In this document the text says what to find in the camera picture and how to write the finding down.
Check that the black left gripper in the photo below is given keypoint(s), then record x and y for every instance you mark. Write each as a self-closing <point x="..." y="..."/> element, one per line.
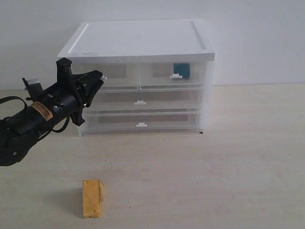
<point x="63" y="97"/>

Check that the teal bottle white cap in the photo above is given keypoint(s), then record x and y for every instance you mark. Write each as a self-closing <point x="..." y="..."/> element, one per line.
<point x="183" y="70"/>

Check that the yellow cheese wedge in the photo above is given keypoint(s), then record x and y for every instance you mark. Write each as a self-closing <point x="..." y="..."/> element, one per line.
<point x="92" y="196"/>

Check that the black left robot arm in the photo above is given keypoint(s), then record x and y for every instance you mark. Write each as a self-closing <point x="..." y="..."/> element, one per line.
<point x="20" y="132"/>

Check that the clear bottom wide drawer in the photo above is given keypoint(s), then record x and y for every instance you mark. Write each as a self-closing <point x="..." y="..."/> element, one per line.
<point x="99" y="123"/>

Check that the clear wide drawer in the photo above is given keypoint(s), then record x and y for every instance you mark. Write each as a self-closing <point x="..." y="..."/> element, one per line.
<point x="106" y="102"/>
<point x="99" y="123"/>

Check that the white plastic drawer cabinet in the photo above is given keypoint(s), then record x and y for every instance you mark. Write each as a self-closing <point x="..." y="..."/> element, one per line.
<point x="143" y="42"/>

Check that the clear middle wide drawer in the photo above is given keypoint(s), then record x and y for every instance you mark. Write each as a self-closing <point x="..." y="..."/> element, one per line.
<point x="106" y="102"/>

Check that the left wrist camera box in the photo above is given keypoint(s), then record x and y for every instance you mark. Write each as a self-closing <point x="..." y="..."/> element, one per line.
<point x="34" y="88"/>

